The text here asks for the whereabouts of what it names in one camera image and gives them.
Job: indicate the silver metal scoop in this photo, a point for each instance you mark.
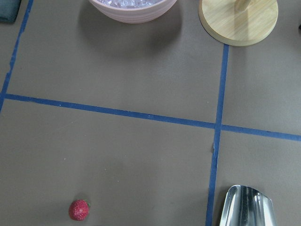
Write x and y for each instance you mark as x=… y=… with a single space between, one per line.
x=246 y=206

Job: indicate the red strawberry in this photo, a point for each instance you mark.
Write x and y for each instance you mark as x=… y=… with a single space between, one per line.
x=79 y=210

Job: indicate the pink bowl with ice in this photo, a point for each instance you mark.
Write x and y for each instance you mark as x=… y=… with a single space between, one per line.
x=134 y=15

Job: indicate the wooden cup holder stand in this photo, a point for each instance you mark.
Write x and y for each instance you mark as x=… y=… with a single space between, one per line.
x=238 y=22

